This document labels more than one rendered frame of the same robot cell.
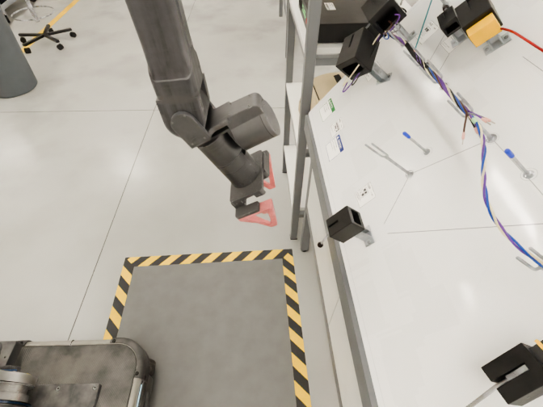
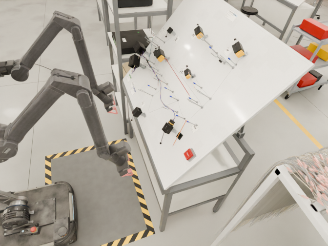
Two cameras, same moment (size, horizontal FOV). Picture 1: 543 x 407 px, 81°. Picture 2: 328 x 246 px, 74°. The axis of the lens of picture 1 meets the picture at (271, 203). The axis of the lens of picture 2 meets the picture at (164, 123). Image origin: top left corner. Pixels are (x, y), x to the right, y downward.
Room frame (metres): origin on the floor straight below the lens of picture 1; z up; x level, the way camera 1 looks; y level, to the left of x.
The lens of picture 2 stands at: (-0.77, 0.06, 2.15)
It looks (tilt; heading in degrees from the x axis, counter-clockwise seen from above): 47 degrees down; 339
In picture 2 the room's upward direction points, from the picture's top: 6 degrees clockwise
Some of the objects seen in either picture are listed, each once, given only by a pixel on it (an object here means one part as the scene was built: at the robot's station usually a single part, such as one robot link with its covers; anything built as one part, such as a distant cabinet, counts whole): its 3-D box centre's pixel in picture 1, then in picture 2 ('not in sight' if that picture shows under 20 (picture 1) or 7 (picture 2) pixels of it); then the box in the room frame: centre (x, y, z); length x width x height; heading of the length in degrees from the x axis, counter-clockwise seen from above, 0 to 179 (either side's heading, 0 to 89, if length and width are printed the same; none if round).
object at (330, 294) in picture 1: (324, 228); (135, 120); (0.67, -0.19, 0.60); 0.55 x 0.02 x 0.39; 4
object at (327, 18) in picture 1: (348, 13); (131, 41); (1.27, -0.28, 1.09); 0.35 x 0.33 x 0.07; 4
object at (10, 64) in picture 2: not in sight; (17, 70); (0.40, 0.48, 1.43); 0.10 x 0.05 x 0.09; 92
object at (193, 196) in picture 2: not in sight; (174, 135); (0.42, -0.50, 0.60); 1.17 x 0.58 x 0.40; 4
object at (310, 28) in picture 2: not in sight; (314, 57); (1.46, -3.11, 0.54); 0.99 x 0.50 x 1.08; 97
